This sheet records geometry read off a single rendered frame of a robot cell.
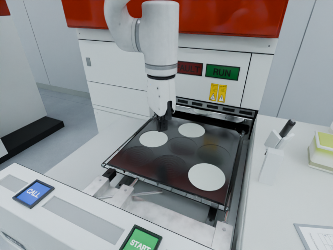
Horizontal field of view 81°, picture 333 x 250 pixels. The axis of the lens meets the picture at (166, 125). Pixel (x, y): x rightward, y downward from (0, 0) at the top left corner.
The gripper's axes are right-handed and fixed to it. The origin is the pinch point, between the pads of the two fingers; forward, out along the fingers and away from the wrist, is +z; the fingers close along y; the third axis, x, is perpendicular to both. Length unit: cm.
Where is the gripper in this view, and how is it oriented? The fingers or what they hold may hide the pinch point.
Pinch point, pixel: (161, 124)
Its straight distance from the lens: 59.2
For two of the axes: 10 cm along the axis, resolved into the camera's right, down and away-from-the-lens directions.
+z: 0.0, 8.6, 5.1
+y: 4.4, 4.6, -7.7
